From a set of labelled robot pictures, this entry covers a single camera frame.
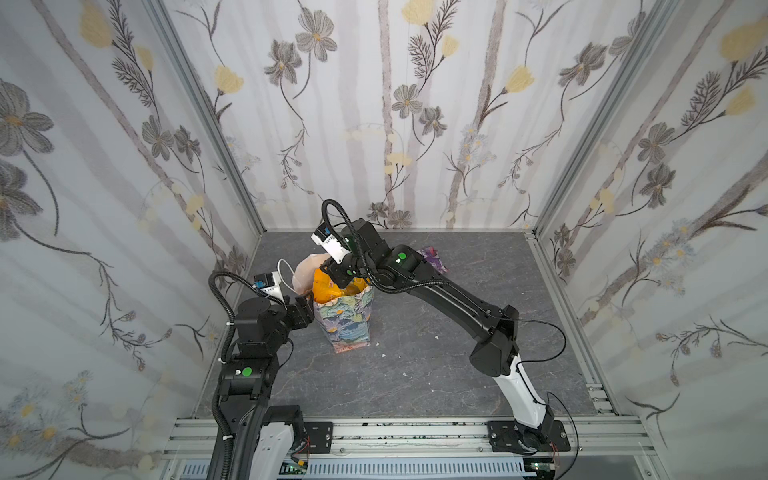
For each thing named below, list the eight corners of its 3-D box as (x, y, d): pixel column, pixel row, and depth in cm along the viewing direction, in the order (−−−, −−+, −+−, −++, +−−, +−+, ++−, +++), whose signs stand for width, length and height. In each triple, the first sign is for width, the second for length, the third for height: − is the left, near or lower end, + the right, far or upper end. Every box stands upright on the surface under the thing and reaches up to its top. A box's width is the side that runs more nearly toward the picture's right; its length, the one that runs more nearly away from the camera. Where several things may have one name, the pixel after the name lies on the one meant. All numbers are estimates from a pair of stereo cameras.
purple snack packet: (434, 277, 109) (436, 270, 106) (420, 255, 116) (421, 248, 113) (446, 272, 111) (448, 266, 107) (431, 251, 117) (433, 244, 114)
